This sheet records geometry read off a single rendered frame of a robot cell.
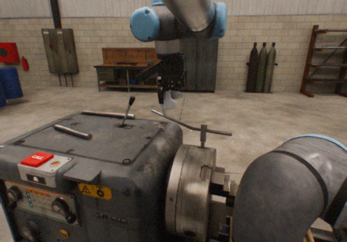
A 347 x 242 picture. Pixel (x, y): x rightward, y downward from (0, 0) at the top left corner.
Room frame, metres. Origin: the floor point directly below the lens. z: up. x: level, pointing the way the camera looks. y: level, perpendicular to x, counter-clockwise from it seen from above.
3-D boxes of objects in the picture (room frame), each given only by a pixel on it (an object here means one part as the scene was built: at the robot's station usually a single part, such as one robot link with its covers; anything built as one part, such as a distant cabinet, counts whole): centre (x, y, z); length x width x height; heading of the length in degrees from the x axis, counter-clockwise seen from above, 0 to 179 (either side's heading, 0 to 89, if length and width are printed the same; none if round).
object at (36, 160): (0.53, 0.41, 1.26); 0.06 x 0.06 x 0.02; 73
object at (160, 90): (0.66, 0.04, 1.44); 0.05 x 0.02 x 0.09; 163
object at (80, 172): (0.48, 0.25, 1.24); 0.09 x 0.08 x 0.03; 73
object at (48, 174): (0.52, 0.38, 1.23); 0.13 x 0.08 x 0.05; 73
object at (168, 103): (0.66, 0.02, 1.39); 0.06 x 0.03 x 0.09; 73
